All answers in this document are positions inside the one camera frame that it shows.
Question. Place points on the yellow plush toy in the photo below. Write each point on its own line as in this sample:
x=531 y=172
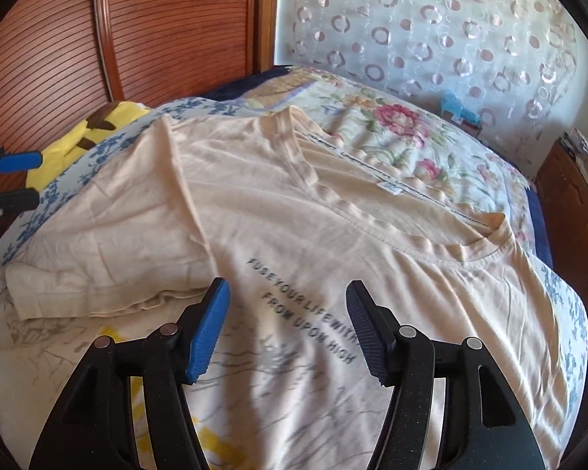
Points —
x=122 y=112

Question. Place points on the white printed cloth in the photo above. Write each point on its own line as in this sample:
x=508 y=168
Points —
x=44 y=347

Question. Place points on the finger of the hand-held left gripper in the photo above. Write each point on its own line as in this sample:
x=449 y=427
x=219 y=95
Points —
x=19 y=161
x=17 y=200

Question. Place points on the white curtain with circles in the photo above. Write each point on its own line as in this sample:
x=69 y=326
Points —
x=397 y=19

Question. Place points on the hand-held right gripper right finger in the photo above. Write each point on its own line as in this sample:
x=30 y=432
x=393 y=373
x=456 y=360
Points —
x=367 y=333

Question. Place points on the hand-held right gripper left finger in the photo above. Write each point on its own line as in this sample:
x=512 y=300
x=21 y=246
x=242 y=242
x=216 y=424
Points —
x=208 y=333

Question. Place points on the brown wooden cabinet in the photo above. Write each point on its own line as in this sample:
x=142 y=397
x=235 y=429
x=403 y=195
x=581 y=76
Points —
x=568 y=191

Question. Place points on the brown wooden wardrobe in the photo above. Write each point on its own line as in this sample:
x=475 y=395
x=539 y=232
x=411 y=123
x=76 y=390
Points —
x=54 y=34

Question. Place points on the beige printed t-shirt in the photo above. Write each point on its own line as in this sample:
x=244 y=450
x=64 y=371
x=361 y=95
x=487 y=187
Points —
x=274 y=205

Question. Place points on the blue floral bed sheet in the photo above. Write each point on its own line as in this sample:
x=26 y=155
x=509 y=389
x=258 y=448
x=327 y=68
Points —
x=103 y=152

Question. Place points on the small blue toy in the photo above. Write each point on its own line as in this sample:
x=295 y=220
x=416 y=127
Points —
x=458 y=105

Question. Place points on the pink floral blanket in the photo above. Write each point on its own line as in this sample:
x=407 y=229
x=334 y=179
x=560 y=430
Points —
x=397 y=132

